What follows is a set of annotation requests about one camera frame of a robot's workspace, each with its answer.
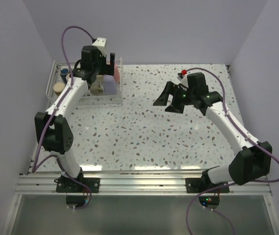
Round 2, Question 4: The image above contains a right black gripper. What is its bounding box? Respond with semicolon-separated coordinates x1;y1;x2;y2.
153;81;196;114

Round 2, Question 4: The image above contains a red cup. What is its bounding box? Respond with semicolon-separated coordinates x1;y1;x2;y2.
113;64;120;84

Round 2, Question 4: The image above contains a purple cup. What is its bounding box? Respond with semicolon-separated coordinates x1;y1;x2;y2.
103;75;117;95

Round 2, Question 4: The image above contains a small olive mug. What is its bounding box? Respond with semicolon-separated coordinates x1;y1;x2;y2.
90;81;104;96

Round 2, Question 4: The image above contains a blue cup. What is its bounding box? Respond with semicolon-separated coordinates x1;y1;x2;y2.
60;69;69;84

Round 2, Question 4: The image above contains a steel cup with brown sleeve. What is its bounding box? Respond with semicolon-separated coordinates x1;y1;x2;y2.
53;82;66;96

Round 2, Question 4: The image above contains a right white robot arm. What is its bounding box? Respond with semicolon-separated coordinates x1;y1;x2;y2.
153;72;272;192

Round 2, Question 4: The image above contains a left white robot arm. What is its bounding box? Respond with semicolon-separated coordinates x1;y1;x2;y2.
32;39;115;192

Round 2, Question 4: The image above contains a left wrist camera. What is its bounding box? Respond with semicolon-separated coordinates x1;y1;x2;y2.
92;37;107;56

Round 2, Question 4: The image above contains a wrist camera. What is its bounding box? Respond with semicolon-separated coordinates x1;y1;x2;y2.
178;70;188;87
92;37;107;56

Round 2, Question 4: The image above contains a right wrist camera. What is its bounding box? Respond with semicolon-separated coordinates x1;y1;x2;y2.
178;70;188;87

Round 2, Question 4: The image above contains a white wire dish rack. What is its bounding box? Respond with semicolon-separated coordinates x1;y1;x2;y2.
46;57;124;107

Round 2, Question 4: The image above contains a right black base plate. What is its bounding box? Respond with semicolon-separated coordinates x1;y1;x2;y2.
185;178;227;193

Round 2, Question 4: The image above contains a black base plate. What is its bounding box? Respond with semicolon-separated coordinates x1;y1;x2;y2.
185;178;227;193
54;173;100;193

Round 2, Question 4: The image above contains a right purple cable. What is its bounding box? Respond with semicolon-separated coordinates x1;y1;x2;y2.
186;68;279;235

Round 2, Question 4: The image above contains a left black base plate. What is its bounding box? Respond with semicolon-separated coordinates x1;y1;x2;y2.
54;173;100;193

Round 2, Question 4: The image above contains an aluminium rail frame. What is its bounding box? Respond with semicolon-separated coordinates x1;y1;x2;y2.
1;156;279;235

